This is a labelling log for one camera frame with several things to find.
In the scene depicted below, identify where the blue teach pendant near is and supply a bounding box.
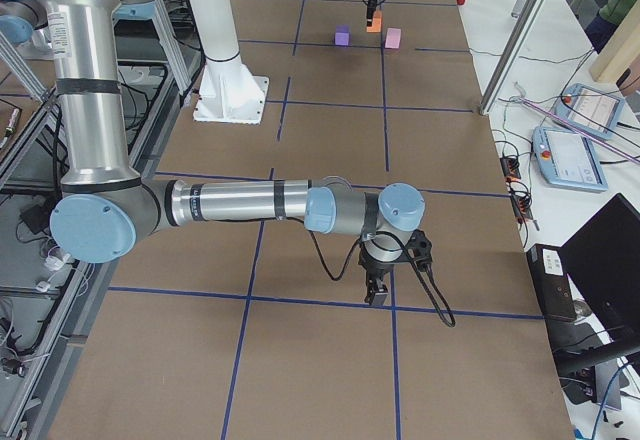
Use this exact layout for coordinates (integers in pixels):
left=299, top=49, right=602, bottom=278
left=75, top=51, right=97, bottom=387
left=532, top=126, right=608, bottom=193

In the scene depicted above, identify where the blue teach pendant far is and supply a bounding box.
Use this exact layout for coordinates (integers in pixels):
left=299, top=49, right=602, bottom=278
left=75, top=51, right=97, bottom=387
left=554, top=83, right=626, bottom=140

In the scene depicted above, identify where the purple foam block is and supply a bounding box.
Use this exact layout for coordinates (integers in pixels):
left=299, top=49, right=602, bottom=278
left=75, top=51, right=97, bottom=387
left=334, top=25, right=350, bottom=47

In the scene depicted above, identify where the black laptop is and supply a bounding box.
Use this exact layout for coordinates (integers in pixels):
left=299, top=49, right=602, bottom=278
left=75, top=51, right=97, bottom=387
left=526, top=193, right=639, bottom=376

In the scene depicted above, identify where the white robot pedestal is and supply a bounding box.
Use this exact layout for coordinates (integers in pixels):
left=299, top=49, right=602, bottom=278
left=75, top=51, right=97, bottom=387
left=189, top=0, right=269, bottom=125

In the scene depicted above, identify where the aluminium frame post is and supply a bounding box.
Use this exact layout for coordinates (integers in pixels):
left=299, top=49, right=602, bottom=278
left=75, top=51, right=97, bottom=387
left=478, top=0, right=546, bottom=115

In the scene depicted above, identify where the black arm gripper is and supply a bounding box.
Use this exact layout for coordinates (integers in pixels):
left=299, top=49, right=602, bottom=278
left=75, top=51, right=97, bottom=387
left=358, top=242, right=400, bottom=306

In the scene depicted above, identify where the pink foam block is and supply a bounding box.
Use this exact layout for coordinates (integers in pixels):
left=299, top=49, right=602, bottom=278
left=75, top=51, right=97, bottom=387
left=384, top=27, right=402, bottom=50

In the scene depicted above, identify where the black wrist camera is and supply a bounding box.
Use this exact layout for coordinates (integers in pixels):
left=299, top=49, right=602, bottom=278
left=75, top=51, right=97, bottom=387
left=406, top=229, right=433, bottom=272

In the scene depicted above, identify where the blue teach pendant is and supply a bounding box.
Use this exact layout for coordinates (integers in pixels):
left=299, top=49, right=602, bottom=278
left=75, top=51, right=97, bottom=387
left=532, top=126, right=608, bottom=193
left=554, top=83, right=626, bottom=140

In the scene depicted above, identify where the orange foam block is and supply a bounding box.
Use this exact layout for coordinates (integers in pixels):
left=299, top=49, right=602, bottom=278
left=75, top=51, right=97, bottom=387
left=366, top=10, right=382, bottom=33

